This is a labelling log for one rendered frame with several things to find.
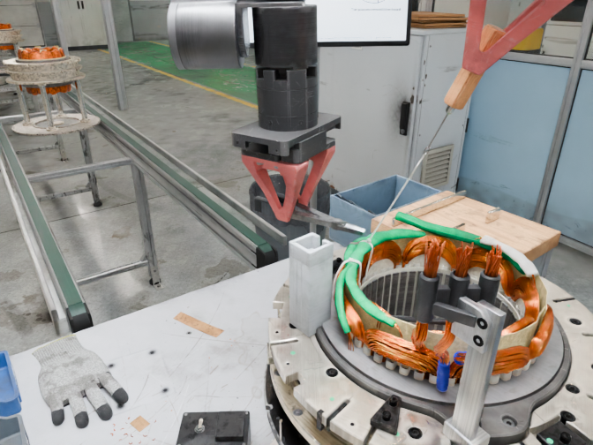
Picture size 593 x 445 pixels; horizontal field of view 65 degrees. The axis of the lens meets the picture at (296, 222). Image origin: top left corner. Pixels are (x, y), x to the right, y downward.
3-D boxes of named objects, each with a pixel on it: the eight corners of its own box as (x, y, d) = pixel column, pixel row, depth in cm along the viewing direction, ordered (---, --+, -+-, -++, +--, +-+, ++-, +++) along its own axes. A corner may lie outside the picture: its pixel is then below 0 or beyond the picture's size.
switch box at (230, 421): (186, 433, 71) (182, 406, 68) (251, 432, 71) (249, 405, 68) (178, 471, 65) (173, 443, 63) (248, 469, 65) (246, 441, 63)
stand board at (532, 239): (370, 232, 73) (371, 218, 72) (445, 202, 83) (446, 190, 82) (484, 290, 59) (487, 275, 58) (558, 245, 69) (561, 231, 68)
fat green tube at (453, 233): (391, 227, 52) (393, 212, 51) (412, 217, 55) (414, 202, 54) (519, 282, 42) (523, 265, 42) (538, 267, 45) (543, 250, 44)
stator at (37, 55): (26, 89, 226) (14, 46, 217) (75, 86, 234) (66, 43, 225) (22, 98, 208) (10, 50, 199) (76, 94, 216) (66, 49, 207)
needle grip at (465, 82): (442, 103, 36) (485, 25, 32) (444, 97, 37) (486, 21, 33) (461, 112, 35) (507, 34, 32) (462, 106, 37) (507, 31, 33)
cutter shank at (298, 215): (284, 216, 49) (284, 211, 48) (287, 213, 49) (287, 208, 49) (338, 229, 47) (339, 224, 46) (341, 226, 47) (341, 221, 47)
